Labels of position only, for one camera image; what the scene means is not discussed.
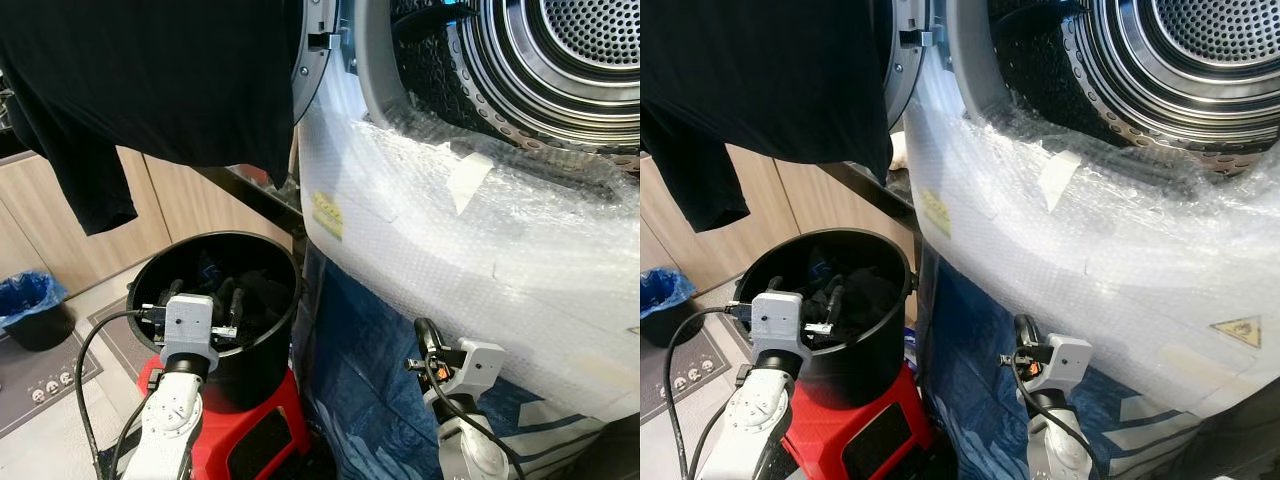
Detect grey round washer door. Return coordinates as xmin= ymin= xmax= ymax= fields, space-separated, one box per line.
xmin=288 ymin=0 xmax=339 ymax=129
xmin=882 ymin=0 xmax=936 ymax=131

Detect dark garment with blue lines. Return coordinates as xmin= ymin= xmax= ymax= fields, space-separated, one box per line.
xmin=165 ymin=255 xmax=296 ymax=349
xmin=790 ymin=255 xmax=904 ymax=341

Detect light wooden cabinet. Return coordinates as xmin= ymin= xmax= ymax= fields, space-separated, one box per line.
xmin=0 ymin=146 xmax=298 ymax=297
xmin=640 ymin=143 xmax=909 ymax=291

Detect black bin with blue bag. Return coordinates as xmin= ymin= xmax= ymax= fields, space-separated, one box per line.
xmin=0 ymin=271 xmax=77 ymax=352
xmin=640 ymin=265 xmax=693 ymax=349

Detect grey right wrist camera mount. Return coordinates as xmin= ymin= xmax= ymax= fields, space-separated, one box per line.
xmin=440 ymin=339 xmax=507 ymax=403
xmin=1030 ymin=333 xmax=1094 ymax=397

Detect steel washer drum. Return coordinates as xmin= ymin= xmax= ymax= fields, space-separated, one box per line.
xmin=990 ymin=0 xmax=1280 ymax=176
xmin=392 ymin=0 xmax=641 ymax=173

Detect black hanging t-shirt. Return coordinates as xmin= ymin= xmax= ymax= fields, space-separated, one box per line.
xmin=640 ymin=0 xmax=896 ymax=234
xmin=0 ymin=0 xmax=304 ymax=237

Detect black garment in drum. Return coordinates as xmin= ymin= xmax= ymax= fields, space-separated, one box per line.
xmin=988 ymin=0 xmax=1073 ymax=43

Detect yellow triangle warning sticker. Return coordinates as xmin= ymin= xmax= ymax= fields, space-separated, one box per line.
xmin=1211 ymin=316 xmax=1264 ymax=350

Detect yellow rectangular washer sticker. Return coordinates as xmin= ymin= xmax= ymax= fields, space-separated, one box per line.
xmin=311 ymin=191 xmax=345 ymax=241
xmin=919 ymin=187 xmax=952 ymax=237

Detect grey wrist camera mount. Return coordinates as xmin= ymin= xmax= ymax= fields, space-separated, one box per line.
xmin=1030 ymin=333 xmax=1094 ymax=397
xmin=159 ymin=294 xmax=220 ymax=373
xmin=750 ymin=290 xmax=810 ymax=367
xmin=440 ymin=339 xmax=507 ymax=403

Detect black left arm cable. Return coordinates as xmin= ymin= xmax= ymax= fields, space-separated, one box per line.
xmin=74 ymin=308 xmax=166 ymax=480
xmin=664 ymin=305 xmax=753 ymax=480

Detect red plastic stool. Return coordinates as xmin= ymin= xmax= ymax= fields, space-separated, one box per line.
xmin=137 ymin=355 xmax=314 ymax=480
xmin=778 ymin=360 xmax=943 ymax=480

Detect white tape piece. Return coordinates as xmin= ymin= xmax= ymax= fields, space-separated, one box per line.
xmin=446 ymin=151 xmax=495 ymax=217
xmin=1036 ymin=149 xmax=1084 ymax=214

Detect black counter edge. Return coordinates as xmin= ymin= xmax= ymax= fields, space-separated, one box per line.
xmin=193 ymin=163 xmax=304 ymax=241
xmin=818 ymin=158 xmax=913 ymax=229

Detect black plastic bucket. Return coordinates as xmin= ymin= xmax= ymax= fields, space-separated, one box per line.
xmin=733 ymin=227 xmax=918 ymax=409
xmin=126 ymin=231 xmax=304 ymax=413

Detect dark blue patterned cloth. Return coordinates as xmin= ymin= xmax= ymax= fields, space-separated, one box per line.
xmin=912 ymin=245 xmax=1206 ymax=480
xmin=297 ymin=245 xmax=606 ymax=480

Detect white washer in bubble wrap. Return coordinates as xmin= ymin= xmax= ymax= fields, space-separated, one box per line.
xmin=897 ymin=0 xmax=1280 ymax=421
xmin=293 ymin=0 xmax=641 ymax=426

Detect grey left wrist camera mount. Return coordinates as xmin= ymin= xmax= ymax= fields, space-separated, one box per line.
xmin=750 ymin=290 xmax=810 ymax=367
xmin=159 ymin=294 xmax=220 ymax=373

